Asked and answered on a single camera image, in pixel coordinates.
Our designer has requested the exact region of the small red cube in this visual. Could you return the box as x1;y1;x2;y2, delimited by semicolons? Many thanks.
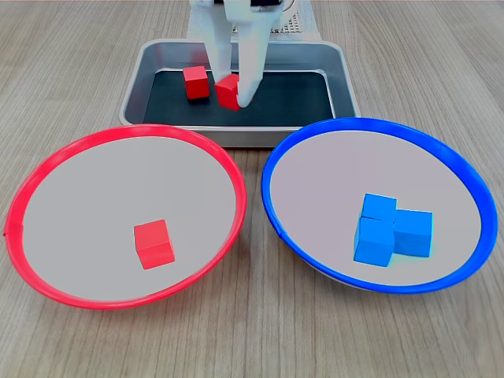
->
214;73;242;112
183;65;210;101
133;219;176;271

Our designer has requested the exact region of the black mat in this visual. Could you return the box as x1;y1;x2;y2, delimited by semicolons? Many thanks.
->
143;70;335;128

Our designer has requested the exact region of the white plate red rim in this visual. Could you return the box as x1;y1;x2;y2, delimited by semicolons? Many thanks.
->
4;124;248;311

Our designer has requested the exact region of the white plate blue rim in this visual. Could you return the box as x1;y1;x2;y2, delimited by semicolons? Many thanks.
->
261;117;498;295

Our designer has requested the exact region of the steel tray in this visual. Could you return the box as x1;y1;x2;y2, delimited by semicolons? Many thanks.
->
118;38;361;149

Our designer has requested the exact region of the small blue cube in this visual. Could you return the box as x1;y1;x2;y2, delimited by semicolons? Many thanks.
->
353;217;395;268
392;209;433;258
361;193;398;221

